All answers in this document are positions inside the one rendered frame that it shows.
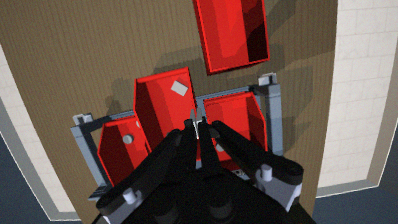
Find grey metal shelf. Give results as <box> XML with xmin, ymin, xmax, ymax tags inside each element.
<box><xmin>70</xmin><ymin>73</ymin><xmax>284</xmax><ymax>202</ymax></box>

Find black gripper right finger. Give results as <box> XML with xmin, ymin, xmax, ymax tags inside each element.
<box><xmin>196</xmin><ymin>107</ymin><xmax>304</xmax><ymax>219</ymax></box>

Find grey steel disc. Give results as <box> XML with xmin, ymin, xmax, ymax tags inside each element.
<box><xmin>123</xmin><ymin>134</ymin><xmax>134</xmax><ymax>144</ymax></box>
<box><xmin>215</xmin><ymin>143</ymin><xmax>224</xmax><ymax>152</ymax></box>

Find red open-front bin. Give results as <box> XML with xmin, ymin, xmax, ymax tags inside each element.
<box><xmin>133</xmin><ymin>68</ymin><xmax>198</xmax><ymax>153</ymax></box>
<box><xmin>192</xmin><ymin>0</ymin><xmax>270</xmax><ymax>76</ymax></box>
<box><xmin>97</xmin><ymin>115</ymin><xmax>150</xmax><ymax>187</ymax></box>
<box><xmin>203</xmin><ymin>92</ymin><xmax>267</xmax><ymax>171</ymax></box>

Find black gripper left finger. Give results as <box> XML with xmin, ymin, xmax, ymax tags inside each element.
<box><xmin>96</xmin><ymin>109</ymin><xmax>199</xmax><ymax>224</ymax></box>

